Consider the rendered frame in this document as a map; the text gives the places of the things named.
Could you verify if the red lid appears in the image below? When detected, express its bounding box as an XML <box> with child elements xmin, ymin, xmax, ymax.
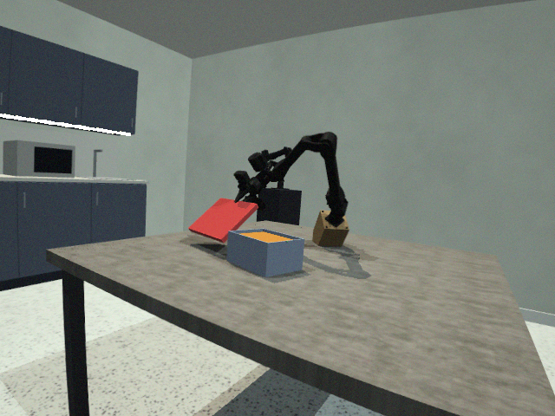
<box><xmin>188</xmin><ymin>198</ymin><xmax>258</xmax><ymax>243</ymax></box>

